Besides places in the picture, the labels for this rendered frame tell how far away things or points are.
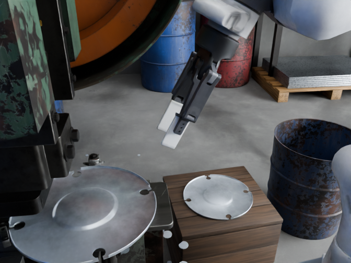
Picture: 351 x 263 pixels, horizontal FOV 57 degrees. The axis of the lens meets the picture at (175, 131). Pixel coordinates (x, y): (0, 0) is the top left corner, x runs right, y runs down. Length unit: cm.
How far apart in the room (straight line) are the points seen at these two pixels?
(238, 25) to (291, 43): 384
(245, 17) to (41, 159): 40
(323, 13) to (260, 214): 96
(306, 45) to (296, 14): 397
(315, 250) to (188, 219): 73
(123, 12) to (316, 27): 50
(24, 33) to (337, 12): 41
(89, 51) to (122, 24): 11
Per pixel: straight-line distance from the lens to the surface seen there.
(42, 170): 58
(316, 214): 171
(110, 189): 74
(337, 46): 472
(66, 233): 67
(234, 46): 59
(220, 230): 126
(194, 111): 57
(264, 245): 141
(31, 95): 39
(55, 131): 51
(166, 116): 67
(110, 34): 88
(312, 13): 53
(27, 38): 40
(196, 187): 144
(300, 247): 177
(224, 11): 53
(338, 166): 88
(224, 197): 139
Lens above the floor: 123
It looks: 28 degrees down
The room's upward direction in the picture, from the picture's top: straight up
